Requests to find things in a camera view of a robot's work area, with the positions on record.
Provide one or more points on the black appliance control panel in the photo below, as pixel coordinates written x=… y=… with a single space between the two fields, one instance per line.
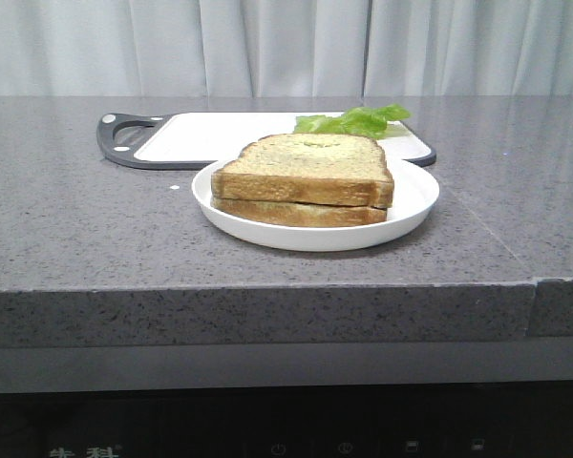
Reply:
x=460 y=420

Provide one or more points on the white curtain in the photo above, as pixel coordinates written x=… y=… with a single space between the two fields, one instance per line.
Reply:
x=286 y=48

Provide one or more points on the white round plate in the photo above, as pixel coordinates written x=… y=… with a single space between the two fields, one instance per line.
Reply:
x=416 y=192

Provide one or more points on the white cutting board grey rim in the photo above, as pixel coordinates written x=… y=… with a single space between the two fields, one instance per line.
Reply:
x=188 y=141

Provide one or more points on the toasted bread slice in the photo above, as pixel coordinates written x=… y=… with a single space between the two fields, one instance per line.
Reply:
x=327 y=169
x=294 y=214

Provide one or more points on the green lettuce leaf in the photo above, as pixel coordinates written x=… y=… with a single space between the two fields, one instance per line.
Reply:
x=375 y=123

